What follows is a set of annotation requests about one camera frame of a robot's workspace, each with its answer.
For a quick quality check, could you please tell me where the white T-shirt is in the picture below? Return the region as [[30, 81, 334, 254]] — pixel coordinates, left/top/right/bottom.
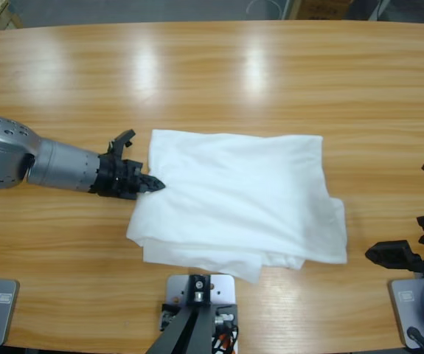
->
[[125, 128, 348, 285]]

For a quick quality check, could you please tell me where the orange and black cable bundle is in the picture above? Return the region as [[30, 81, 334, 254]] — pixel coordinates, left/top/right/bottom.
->
[[211, 324, 240, 354]]

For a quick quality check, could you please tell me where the brown cardboard box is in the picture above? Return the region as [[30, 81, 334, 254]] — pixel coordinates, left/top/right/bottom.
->
[[299, 0, 352, 20]]

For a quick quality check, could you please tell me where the white mount block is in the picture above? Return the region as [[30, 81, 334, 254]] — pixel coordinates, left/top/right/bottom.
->
[[165, 273, 237, 307]]

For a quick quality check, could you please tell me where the base black cable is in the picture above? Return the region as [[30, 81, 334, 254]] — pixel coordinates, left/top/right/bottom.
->
[[406, 326, 424, 351]]

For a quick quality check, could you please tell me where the white wire ring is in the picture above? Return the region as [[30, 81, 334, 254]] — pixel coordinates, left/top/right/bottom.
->
[[246, 0, 283, 18]]

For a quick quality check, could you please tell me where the black clamp bracket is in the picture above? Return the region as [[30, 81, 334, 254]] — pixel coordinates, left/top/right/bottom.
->
[[159, 302, 239, 333]]

